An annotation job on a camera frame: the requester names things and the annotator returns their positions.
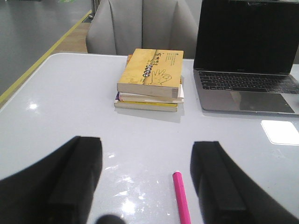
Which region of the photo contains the yellow book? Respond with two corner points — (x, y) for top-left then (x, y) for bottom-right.
(117, 49), (184, 98)
(114, 94), (178, 112)

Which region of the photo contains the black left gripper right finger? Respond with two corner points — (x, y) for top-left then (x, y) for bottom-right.
(190, 141), (299, 224)

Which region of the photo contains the bottom yellow book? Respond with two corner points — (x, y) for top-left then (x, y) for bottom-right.
(114, 94), (178, 112)

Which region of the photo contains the left grey armchair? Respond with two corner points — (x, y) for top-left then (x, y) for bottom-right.
(86, 0), (198, 58)

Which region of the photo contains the middle white book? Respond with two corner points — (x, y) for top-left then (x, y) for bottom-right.
(117, 79), (184, 104)

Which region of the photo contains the yellow top book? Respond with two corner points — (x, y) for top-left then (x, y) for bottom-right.
(117, 49), (184, 98)

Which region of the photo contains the grey open laptop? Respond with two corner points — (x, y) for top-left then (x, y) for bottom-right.
(193, 0), (299, 116)

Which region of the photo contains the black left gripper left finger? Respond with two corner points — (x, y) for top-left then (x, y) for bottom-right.
(0, 136), (102, 224)

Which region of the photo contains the pink highlighter pen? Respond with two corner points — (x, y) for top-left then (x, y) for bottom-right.
(172, 171), (191, 224)

